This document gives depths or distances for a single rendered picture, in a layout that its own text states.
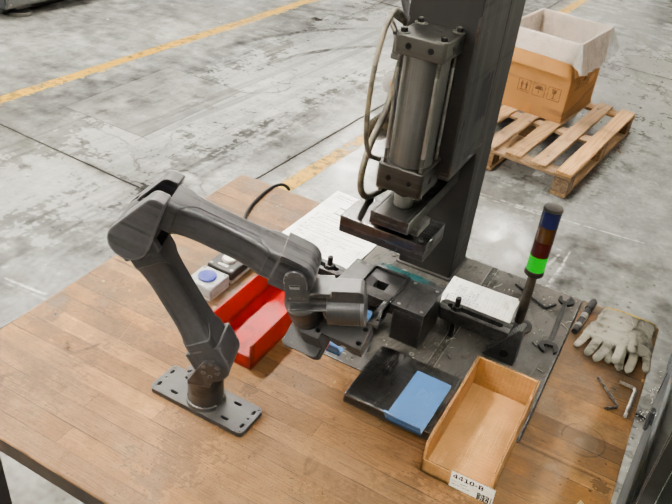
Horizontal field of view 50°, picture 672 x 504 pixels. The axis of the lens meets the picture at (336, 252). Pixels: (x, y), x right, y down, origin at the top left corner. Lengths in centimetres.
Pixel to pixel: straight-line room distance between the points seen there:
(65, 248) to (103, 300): 180
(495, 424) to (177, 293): 61
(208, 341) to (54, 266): 211
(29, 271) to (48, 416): 194
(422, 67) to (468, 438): 64
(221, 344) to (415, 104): 51
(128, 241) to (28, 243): 234
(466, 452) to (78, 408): 67
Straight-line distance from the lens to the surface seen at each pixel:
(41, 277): 320
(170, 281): 114
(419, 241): 135
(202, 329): 118
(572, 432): 141
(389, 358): 141
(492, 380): 141
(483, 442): 133
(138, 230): 108
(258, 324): 148
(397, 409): 131
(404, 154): 129
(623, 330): 166
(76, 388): 138
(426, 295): 148
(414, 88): 124
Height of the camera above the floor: 186
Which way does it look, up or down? 34 degrees down
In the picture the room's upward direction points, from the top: 6 degrees clockwise
